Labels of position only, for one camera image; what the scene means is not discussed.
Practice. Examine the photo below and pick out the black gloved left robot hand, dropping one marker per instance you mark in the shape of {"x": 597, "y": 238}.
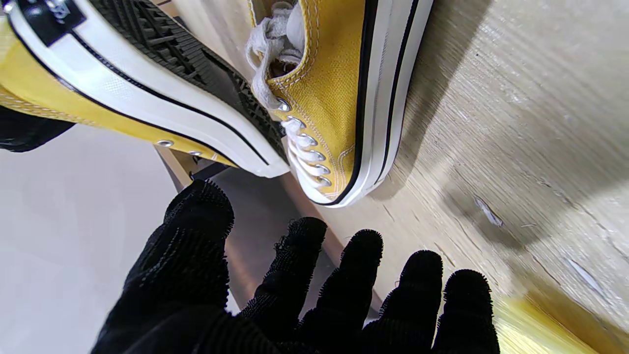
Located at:
{"x": 186, "y": 275}

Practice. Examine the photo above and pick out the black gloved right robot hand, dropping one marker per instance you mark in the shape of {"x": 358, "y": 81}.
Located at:
{"x": 24, "y": 132}

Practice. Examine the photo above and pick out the yellow canvas sneaker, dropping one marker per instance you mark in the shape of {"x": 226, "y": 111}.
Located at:
{"x": 329, "y": 88}
{"x": 123, "y": 83}

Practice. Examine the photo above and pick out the wooden shoe brush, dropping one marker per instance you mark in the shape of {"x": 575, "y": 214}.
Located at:
{"x": 535, "y": 329}

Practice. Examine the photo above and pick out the white paper scrap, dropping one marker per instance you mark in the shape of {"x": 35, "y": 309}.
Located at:
{"x": 486, "y": 211}

